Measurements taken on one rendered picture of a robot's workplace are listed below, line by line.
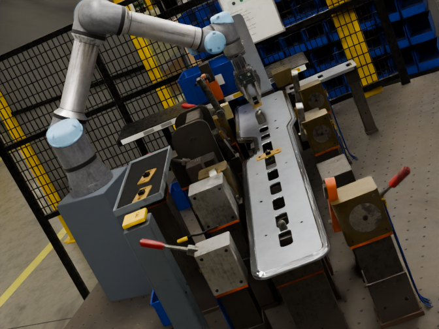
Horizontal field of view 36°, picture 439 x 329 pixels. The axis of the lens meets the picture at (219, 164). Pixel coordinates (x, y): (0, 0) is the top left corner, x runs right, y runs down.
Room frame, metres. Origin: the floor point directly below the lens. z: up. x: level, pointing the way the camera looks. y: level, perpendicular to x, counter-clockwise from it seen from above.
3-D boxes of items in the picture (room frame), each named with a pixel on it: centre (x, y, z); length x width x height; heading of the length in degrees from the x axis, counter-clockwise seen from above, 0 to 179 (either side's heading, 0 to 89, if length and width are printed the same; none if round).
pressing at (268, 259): (2.01, -0.16, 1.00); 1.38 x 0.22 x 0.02; 171
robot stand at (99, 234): (2.20, 0.42, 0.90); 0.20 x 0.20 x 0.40; 63
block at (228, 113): (2.59, -0.11, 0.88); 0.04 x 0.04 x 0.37; 81
